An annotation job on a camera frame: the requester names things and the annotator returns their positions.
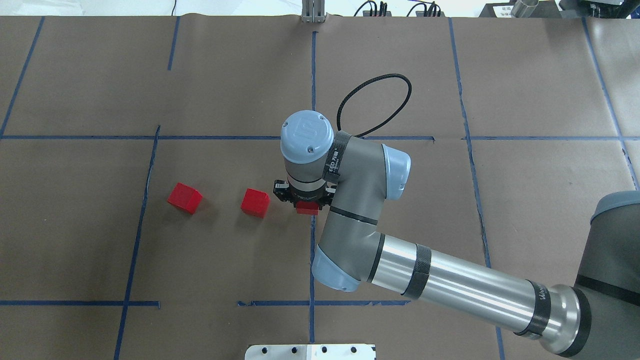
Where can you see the red cube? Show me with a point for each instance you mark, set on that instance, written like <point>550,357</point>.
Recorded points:
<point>255,203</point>
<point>307,208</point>
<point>185,198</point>

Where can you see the brown paper table cover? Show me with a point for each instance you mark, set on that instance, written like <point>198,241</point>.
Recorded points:
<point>515,128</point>

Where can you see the steel cup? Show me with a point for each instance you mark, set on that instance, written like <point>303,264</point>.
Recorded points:
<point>523,8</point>

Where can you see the white camera post with base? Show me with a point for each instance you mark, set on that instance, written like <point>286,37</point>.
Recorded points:
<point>331,351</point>

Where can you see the aluminium frame post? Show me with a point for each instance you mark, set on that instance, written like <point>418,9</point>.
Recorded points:
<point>313,11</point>

